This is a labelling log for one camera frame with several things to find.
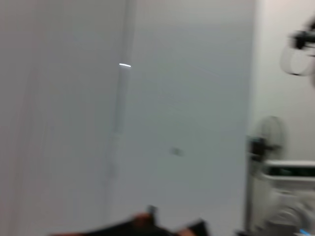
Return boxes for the black bag with orange handles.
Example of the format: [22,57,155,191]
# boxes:
[49,212,208,236]

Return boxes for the black standing fan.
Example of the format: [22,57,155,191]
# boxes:
[247,115,287,163]

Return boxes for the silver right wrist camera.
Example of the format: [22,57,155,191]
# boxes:
[263,159,315,179]

